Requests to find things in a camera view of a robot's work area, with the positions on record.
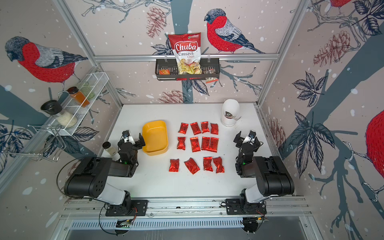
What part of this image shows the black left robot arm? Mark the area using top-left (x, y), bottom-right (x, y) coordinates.
top-left (64, 130), bottom-right (146, 211)

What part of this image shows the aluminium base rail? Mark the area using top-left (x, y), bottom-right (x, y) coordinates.
top-left (59, 196), bottom-right (271, 232)

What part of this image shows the red tea bags pile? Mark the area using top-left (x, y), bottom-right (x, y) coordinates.
top-left (213, 157), bottom-right (225, 174)

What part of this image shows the yellow plastic storage box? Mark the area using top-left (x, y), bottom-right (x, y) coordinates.
top-left (142, 120), bottom-right (169, 156)

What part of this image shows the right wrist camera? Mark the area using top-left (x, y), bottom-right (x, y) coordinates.
top-left (243, 132), bottom-right (255, 145)

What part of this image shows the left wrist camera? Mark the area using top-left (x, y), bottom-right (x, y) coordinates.
top-left (124, 130), bottom-right (135, 145)

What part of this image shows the orange spice jar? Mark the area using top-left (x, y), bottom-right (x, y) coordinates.
top-left (67, 87), bottom-right (90, 108)

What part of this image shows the chrome wire rack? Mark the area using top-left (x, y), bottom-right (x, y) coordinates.
top-left (1, 125), bottom-right (68, 163)

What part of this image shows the white paper cup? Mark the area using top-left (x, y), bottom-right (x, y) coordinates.
top-left (221, 99), bottom-right (241, 127)

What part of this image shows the black wire wall basket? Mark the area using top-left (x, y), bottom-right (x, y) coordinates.
top-left (155, 58), bottom-right (220, 81)

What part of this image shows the black lid salt jar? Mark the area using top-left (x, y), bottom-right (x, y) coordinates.
top-left (41, 100), bottom-right (78, 128)

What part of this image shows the green item on shelf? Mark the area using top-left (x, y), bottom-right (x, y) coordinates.
top-left (80, 82), bottom-right (95, 101)

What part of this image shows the white wire wall shelf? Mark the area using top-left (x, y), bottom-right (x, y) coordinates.
top-left (41, 72), bottom-right (109, 136)

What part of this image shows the small glass spice jar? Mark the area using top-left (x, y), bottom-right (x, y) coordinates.
top-left (102, 142), bottom-right (118, 156)

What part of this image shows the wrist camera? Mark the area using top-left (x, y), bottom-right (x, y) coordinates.
top-left (243, 132), bottom-right (255, 145)
top-left (124, 130), bottom-right (135, 145)

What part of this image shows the Chuba cassava chips bag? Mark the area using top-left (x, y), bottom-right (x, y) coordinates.
top-left (168, 33), bottom-right (203, 75)

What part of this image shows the horizontal aluminium frame bar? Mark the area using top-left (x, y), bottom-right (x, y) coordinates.
top-left (93, 53), bottom-right (280, 63)

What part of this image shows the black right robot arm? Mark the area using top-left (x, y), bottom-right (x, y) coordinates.
top-left (234, 131), bottom-right (295, 207)

